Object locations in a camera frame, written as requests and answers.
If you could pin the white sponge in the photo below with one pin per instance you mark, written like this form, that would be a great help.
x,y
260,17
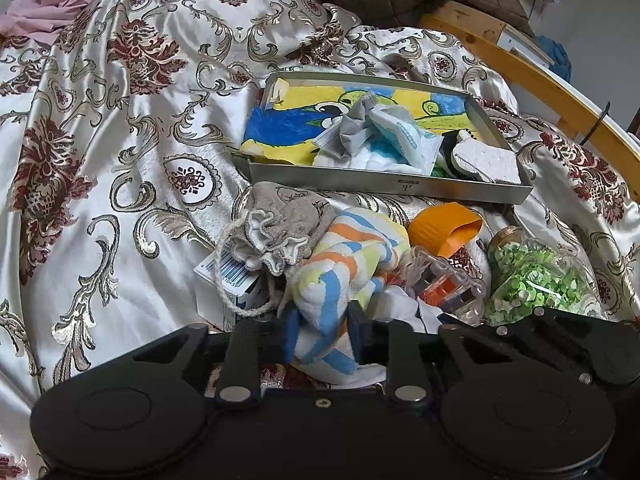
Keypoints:
x,y
487,162

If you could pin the clear plastic box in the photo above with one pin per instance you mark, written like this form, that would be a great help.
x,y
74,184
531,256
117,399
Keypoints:
x,y
440,280

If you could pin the grey cloth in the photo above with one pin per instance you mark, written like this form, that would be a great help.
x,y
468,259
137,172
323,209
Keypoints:
x,y
355,127

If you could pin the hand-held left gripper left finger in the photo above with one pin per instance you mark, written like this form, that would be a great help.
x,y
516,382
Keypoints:
x,y
291,332

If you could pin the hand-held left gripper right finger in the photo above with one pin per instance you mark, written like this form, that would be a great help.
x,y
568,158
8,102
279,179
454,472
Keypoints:
x,y
357,335

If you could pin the cartoon printed cloth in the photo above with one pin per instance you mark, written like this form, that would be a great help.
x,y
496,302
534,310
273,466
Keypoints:
x,y
280,135

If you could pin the white cloth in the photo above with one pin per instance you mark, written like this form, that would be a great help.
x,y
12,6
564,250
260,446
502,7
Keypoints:
x,y
400,302

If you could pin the striped towel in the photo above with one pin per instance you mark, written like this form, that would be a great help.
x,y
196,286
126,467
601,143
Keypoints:
x,y
345,260

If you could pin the floral satin blanket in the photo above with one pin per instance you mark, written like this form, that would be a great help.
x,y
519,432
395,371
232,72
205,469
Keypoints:
x,y
125,160

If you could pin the grey metal tray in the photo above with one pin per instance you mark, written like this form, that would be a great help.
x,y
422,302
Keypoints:
x,y
400,187

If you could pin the blue bag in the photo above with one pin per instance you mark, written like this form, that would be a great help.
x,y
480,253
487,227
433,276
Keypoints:
x,y
557,57

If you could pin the grey white socks bundle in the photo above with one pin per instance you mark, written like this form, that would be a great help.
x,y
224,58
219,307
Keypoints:
x,y
406,132

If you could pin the white box with barcode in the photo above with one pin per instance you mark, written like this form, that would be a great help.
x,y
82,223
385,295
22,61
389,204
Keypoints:
x,y
225,282

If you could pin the glass jar of green beads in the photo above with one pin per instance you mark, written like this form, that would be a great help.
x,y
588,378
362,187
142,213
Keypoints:
x,y
530,275

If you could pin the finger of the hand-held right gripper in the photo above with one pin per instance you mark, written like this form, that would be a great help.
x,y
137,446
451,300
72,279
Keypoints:
x,y
560,345

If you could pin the wooden bed frame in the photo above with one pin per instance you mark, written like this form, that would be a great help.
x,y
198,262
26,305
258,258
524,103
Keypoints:
x,y
540,80

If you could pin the white and blue diaper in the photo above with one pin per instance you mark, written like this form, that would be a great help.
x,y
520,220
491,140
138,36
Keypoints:
x,y
372,159

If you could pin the white panel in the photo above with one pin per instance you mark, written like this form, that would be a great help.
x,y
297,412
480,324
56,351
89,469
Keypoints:
x,y
520,40

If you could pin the orange silicone cup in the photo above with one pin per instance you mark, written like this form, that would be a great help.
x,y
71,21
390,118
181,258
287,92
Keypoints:
x,y
445,230

